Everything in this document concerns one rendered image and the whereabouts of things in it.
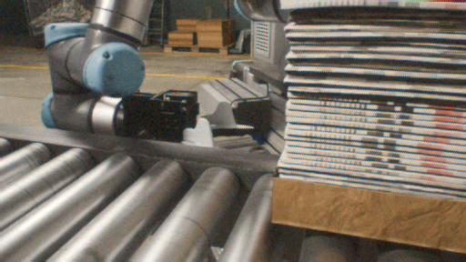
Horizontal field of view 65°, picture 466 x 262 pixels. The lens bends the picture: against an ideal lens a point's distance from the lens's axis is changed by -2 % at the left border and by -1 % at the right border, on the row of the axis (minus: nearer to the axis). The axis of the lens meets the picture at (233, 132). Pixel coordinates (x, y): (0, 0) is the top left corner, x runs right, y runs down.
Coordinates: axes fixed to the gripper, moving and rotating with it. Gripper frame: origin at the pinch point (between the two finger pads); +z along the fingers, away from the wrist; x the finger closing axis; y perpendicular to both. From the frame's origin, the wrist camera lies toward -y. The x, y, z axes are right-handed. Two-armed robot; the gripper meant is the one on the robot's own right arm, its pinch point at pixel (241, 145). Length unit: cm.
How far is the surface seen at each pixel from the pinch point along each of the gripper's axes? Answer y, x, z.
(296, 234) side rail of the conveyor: -4.3, -15.0, 10.6
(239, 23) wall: -20, 671, -177
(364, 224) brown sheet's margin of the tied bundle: 5.4, -26.2, 16.5
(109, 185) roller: 2.1, -21.1, -9.7
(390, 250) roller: 2.5, -25.0, 18.9
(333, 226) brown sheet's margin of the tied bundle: 4.6, -26.1, 14.2
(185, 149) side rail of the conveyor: 3.3, -12.0, -4.4
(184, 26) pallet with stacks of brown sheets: -26, 604, -266
